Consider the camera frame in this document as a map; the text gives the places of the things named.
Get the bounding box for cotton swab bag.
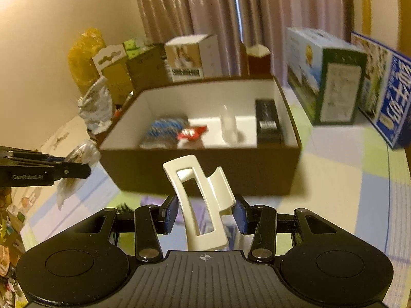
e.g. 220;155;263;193
57;140;101;210

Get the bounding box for white hair claw clip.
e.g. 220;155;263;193
163;155;236;251

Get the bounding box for purple cosmetic tube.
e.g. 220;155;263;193
141;195;213;235

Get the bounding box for black product box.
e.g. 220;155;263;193
255;99;283;147

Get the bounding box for knitted striped cloth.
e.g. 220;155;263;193
139;115;189;149

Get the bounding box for brown cardboard storage box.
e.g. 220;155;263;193
96;74;302;198

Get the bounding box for red snack packet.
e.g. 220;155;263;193
177;125;208;141

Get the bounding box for clear plastic cup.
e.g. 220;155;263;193
219;105;238;143

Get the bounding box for white paper hanger box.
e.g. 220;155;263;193
92;45;134;106

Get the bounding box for yellow plastic bag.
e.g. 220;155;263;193
68;28;106;95

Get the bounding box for brown cardboard carton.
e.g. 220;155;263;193
126;46;169;92

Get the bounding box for green tissue packs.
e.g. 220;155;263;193
123;37;154;60

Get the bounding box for green milk carton box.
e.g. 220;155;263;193
286;27;367;126

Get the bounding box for dark red gift box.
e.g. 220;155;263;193
240;42;271;76

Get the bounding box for white humidifier box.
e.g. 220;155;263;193
164;34;222;82

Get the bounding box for blue milk carton box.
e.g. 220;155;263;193
351;32;410;149

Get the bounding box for pink curtain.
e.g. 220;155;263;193
137;0;353;83

